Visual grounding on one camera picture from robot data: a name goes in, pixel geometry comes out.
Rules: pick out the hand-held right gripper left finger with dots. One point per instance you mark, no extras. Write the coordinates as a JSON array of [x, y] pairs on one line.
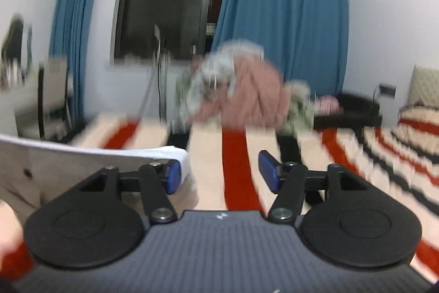
[[171, 177]]

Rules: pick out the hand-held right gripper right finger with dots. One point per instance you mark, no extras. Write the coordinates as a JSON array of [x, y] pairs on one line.
[[268, 169]]

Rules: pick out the white shirt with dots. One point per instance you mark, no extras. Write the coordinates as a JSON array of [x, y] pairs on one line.
[[68, 162]]

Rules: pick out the red black striped cream blanket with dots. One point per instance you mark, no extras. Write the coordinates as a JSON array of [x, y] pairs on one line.
[[236, 169]]

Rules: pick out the pale green cloth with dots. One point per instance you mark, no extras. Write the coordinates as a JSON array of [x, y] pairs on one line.
[[301, 114]]

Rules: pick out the pink fluffy blanket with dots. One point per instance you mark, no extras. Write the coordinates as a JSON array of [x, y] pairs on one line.
[[253, 97]]

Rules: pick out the small pink cloth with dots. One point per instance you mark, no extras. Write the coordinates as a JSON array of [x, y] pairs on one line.
[[327, 104]]

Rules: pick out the grey tripod stand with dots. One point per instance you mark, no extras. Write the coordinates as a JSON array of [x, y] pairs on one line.
[[158, 73]]

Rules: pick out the black armchair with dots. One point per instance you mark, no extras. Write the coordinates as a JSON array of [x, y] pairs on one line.
[[356, 111]]

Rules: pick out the beige crumpled cloth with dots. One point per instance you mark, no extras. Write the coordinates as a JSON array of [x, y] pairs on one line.
[[219, 66]]

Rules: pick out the white desk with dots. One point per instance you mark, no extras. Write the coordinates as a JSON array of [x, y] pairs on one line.
[[24, 118]]

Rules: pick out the wide blue curtain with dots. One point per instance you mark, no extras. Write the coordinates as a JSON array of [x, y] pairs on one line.
[[291, 4]]

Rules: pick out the dark window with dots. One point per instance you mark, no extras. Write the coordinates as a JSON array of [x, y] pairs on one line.
[[164, 4]]

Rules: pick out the beige padded headboard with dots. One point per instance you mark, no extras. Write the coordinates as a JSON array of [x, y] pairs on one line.
[[425, 87]]

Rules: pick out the narrow blue curtain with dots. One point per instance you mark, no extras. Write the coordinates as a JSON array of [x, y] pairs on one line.
[[73, 21]]

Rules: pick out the dark oval mirror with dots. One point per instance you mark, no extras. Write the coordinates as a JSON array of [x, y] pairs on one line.
[[13, 42]]

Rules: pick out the wall socket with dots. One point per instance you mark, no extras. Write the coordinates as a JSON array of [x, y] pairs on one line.
[[387, 89]]

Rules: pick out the black frame desk chair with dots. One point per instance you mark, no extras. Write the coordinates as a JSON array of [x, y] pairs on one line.
[[55, 83]]

